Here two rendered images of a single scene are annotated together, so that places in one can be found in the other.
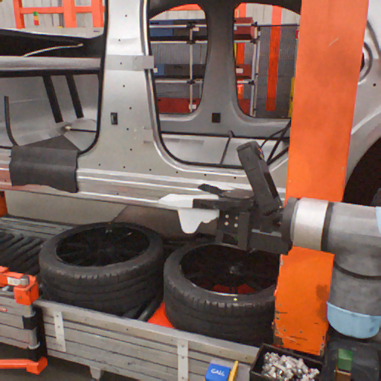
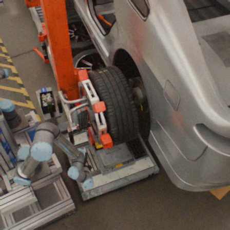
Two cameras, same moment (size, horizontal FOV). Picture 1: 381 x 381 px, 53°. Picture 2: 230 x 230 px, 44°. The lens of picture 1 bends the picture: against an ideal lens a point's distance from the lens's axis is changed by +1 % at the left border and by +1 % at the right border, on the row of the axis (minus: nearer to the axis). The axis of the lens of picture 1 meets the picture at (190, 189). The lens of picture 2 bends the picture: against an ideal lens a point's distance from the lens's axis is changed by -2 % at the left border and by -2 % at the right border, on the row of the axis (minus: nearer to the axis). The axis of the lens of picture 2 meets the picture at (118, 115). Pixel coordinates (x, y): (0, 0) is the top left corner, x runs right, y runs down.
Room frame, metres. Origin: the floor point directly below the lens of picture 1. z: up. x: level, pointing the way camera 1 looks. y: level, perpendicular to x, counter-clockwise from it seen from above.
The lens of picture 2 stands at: (0.19, -2.19, 2.74)
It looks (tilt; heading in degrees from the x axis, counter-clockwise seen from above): 52 degrees down; 47
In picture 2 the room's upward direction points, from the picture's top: 2 degrees clockwise
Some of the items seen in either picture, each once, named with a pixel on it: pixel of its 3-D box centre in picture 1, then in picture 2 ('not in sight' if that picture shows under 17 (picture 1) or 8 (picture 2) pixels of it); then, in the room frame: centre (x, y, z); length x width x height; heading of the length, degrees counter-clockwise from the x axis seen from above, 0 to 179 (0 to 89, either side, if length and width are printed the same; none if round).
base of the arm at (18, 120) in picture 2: not in sight; (11, 117); (0.50, -0.54, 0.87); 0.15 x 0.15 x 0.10
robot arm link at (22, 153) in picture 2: not in sight; (27, 157); (0.40, -1.03, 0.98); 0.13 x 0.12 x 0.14; 48
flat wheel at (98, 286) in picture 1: (104, 263); (79, 38); (1.90, 0.48, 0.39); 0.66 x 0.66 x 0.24
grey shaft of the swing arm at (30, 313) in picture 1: (31, 324); (43, 48); (1.50, 0.73, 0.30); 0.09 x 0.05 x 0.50; 71
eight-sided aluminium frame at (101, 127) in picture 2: not in sight; (92, 112); (1.06, -0.92, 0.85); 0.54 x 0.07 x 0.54; 71
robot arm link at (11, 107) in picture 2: not in sight; (6, 109); (0.49, -0.54, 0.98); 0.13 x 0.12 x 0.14; 154
